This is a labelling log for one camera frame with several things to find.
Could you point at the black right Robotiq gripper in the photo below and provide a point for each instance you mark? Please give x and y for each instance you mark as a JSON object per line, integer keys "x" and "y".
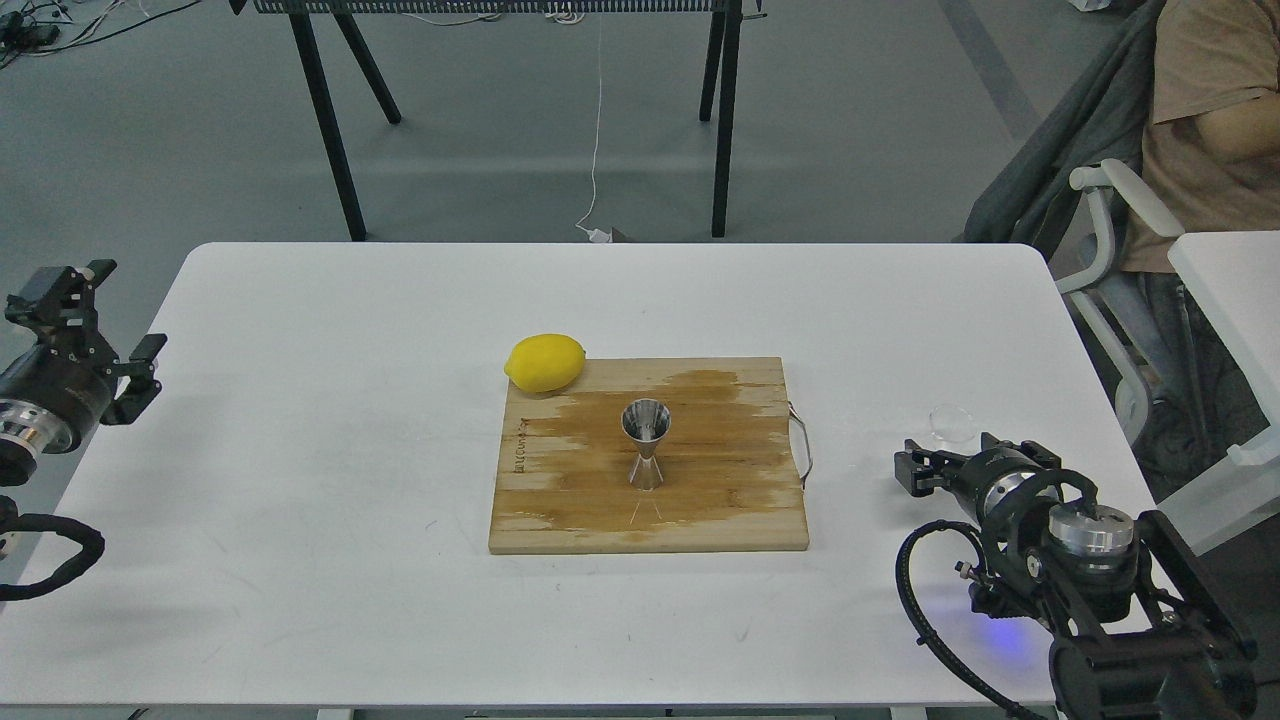
{"x": 979, "y": 482}

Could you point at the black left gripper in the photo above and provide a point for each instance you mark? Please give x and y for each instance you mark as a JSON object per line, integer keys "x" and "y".
{"x": 51, "y": 397}

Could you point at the small clear glass cup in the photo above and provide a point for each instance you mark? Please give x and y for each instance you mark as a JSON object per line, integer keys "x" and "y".
{"x": 952, "y": 425}

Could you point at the steel double jigger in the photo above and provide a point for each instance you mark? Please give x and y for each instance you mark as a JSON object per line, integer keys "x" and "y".
{"x": 646, "y": 422}

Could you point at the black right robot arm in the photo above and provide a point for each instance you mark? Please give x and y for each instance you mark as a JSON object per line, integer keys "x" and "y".
{"x": 1139, "y": 631}

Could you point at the wooden cutting board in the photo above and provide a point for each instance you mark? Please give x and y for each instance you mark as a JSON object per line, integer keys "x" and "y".
{"x": 731, "y": 483}

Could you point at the white office chair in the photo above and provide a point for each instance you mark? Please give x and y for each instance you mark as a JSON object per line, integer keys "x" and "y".
{"x": 1183, "y": 400}

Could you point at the person in tan shirt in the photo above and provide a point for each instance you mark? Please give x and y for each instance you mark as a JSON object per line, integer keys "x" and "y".
{"x": 1209, "y": 151}

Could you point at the yellow lemon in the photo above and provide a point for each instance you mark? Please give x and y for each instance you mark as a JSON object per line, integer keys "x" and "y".
{"x": 545, "y": 362}

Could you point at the black trestle table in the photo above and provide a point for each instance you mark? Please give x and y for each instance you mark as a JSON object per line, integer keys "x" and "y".
{"x": 474, "y": 68}

